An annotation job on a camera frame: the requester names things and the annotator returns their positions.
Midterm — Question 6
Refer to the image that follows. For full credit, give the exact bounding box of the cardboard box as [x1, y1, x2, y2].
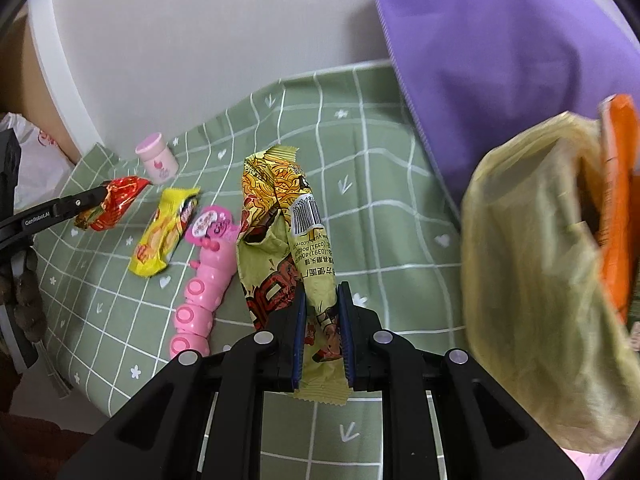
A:
[0, 15, 81, 166]

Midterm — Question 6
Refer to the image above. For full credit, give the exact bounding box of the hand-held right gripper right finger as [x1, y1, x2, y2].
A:
[338, 282, 583, 480]

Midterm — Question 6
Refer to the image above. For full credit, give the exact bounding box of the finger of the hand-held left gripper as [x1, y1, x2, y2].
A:
[0, 186, 108, 251]

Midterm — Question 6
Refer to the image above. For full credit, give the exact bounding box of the green checked tablecloth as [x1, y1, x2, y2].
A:
[35, 59, 501, 480]

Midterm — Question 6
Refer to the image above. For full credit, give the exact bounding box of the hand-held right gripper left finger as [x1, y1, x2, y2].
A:
[57, 290, 307, 480]

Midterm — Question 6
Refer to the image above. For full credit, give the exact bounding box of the small yellow snack packet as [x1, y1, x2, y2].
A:
[129, 187, 202, 278]

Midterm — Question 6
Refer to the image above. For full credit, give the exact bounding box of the white plastic bag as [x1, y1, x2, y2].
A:
[0, 112, 76, 211]

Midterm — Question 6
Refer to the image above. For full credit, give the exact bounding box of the small pink jar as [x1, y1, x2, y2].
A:
[135, 132, 180, 185]

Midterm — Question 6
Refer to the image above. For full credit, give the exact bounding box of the orange and yellow snack packet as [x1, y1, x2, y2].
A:
[597, 94, 640, 323]

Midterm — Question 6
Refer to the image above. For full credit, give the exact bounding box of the yellow plastic bag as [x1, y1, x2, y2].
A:
[460, 112, 640, 453]

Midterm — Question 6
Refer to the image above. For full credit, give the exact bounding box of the pink caterpillar toy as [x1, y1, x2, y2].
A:
[169, 205, 241, 361]

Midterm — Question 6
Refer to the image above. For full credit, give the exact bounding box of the small red snack packet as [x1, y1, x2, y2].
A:
[74, 176, 151, 232]

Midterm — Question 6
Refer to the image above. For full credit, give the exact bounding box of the yellow noodle packet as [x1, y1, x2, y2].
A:
[235, 145, 351, 406]

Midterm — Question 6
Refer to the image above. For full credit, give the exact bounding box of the purple cloth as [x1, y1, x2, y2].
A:
[369, 0, 640, 211]

